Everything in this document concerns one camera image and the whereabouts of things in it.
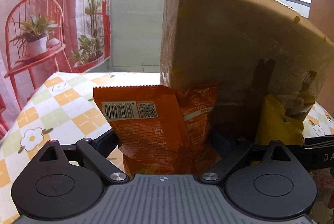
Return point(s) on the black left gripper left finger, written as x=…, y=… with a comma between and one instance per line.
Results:
x=94, y=154

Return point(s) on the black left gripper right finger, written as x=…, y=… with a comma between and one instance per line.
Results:
x=236, y=150

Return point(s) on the orange snack packet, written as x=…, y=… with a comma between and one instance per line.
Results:
x=161, y=130

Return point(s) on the yellow snack packet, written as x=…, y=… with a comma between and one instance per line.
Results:
x=275, y=125

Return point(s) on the checkered floral tablecloth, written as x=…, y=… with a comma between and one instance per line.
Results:
x=63, y=109

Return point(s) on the taped cardboard box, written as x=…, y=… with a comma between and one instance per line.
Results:
x=250, y=47

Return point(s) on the red printed backdrop curtain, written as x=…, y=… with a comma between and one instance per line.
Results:
x=40, y=37

